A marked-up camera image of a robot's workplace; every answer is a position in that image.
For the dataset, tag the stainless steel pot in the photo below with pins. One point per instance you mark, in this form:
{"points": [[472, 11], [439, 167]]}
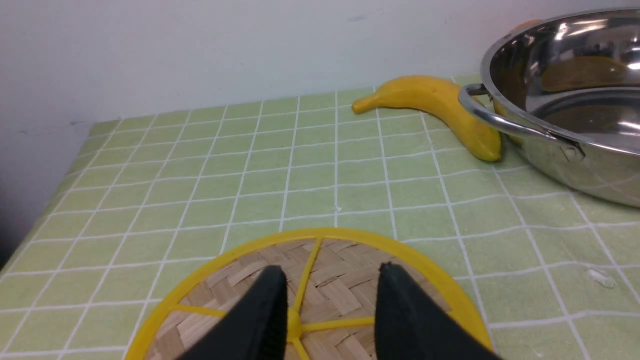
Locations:
{"points": [[566, 91]]}

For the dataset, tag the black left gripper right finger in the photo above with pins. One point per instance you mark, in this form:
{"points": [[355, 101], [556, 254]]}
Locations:
{"points": [[409, 325]]}

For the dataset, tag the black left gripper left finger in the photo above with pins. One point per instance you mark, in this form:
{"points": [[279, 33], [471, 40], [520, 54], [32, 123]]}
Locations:
{"points": [[254, 329]]}

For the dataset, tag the yellow banana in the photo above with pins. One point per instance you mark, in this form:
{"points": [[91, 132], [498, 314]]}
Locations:
{"points": [[437, 97]]}

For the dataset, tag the yellow bamboo steamer lid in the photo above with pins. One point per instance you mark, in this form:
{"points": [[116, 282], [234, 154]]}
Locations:
{"points": [[332, 280]]}

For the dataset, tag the orange fruit behind pot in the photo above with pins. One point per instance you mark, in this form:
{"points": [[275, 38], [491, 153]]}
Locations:
{"points": [[524, 26]]}

